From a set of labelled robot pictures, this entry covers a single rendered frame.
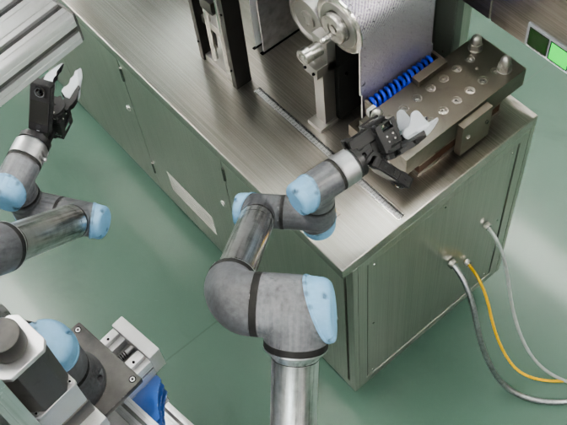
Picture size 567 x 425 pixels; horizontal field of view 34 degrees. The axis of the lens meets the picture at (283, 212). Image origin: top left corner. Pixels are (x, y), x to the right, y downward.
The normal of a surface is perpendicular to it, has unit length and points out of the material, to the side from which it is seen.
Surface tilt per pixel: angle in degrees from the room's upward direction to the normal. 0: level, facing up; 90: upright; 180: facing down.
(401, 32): 90
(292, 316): 42
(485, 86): 0
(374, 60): 90
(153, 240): 0
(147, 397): 0
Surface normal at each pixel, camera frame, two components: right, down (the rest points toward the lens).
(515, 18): -0.76, 0.58
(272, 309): -0.13, 0.00
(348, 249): -0.07, -0.54
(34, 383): 0.74, 0.54
